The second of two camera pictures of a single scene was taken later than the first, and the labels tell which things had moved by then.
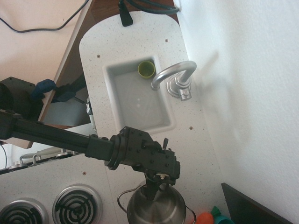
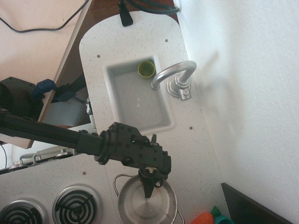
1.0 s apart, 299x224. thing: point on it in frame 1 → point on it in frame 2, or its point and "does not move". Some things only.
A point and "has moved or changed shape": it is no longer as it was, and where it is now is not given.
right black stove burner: (78, 204) does not move
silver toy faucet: (179, 86) does not move
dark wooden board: (242, 209) does not move
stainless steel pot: (172, 209) has moved or changed shape
